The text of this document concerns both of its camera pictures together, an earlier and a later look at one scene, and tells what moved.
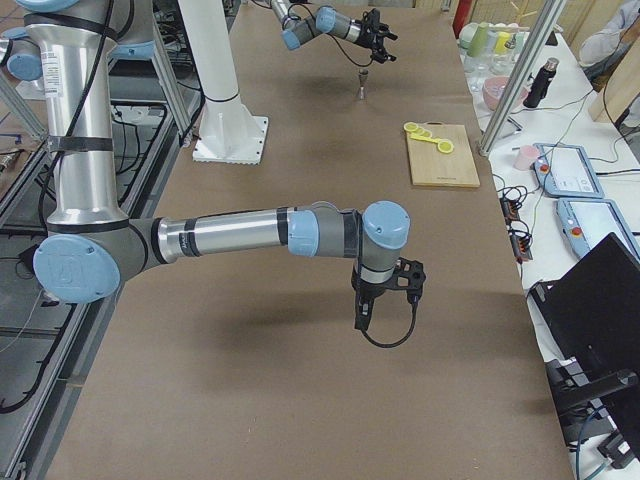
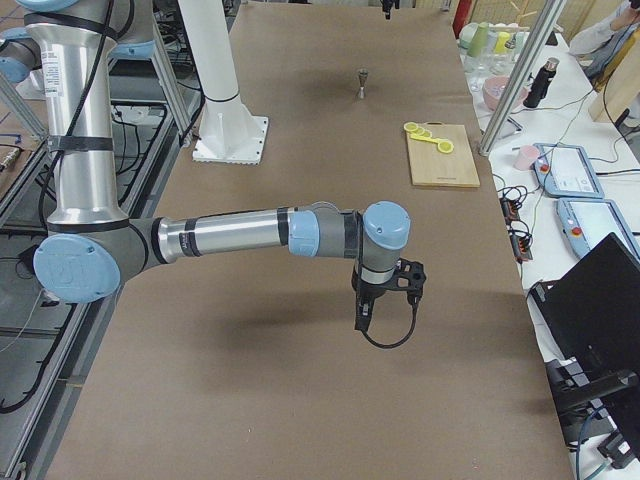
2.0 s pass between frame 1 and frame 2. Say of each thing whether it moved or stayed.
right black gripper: stayed
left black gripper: moved
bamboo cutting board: stayed
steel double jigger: stayed
